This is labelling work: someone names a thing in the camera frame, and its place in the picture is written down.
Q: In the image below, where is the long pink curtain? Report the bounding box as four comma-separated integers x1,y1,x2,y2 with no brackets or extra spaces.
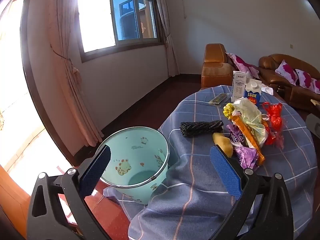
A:
50,0,104,148

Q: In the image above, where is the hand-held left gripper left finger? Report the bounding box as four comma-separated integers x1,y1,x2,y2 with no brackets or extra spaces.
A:
26,145,112,240

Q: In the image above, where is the orange wooden door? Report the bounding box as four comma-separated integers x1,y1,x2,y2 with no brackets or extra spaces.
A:
0,164,34,240

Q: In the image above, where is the blue and white carton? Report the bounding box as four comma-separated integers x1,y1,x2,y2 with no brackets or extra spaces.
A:
244,78,262,105

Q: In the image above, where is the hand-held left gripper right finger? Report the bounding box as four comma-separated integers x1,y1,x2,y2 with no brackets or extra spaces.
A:
209,145,294,240

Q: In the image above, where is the tall white milk carton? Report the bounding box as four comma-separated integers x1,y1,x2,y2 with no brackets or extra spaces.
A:
231,70,250,103

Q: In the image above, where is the yellow foam piece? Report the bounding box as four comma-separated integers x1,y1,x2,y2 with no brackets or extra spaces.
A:
212,132,233,158

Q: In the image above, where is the light green cartoon-print bin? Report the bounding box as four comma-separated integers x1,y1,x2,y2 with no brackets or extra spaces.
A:
96,127,170,205

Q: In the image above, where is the white air conditioner pipe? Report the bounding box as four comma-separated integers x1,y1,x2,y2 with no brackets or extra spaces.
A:
166,0,187,18

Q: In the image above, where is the green snack packet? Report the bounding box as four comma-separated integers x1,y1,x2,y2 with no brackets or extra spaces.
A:
209,93,230,105

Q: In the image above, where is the yellow-green printed plastic bag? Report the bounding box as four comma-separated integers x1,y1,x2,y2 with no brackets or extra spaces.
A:
231,97,269,148

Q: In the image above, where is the orange leather armchair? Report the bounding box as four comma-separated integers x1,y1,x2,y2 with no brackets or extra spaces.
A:
201,43,235,89

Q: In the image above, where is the short pink curtain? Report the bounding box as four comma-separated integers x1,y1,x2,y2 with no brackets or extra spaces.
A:
152,0,180,77

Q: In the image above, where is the yellow foil wrapper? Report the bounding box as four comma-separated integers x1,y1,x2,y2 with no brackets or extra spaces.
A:
223,102,237,118

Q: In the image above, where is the orange snack wrapper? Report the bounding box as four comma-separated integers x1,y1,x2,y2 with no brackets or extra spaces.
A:
231,114,265,166

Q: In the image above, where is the red plastic bag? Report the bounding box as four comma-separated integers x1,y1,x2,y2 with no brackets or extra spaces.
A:
262,102,284,148

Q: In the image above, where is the dark wooden door frame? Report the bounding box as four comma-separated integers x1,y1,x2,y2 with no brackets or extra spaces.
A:
20,0,75,167

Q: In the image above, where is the blue plaid tablecloth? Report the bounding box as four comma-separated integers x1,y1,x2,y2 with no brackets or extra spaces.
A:
104,85,316,240

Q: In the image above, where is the brown leather sofa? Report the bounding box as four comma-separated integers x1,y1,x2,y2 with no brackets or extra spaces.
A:
258,54,320,110

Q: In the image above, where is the sliding glass window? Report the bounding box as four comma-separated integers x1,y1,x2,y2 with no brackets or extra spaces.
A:
75,0,165,63

